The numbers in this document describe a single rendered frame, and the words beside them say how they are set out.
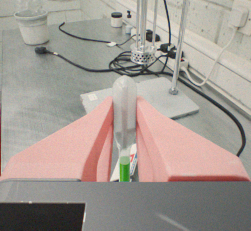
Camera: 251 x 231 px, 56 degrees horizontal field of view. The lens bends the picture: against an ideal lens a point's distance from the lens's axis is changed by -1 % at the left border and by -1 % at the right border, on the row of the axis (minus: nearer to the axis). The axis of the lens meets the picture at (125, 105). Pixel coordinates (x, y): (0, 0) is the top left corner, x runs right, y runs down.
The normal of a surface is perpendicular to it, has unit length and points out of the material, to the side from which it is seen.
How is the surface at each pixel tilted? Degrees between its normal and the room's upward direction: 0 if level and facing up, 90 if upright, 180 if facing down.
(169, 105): 0
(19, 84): 0
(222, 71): 90
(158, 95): 0
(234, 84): 90
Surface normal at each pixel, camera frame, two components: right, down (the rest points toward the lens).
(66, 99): 0.00, -0.81
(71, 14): 0.39, 0.55
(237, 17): -0.92, 0.22
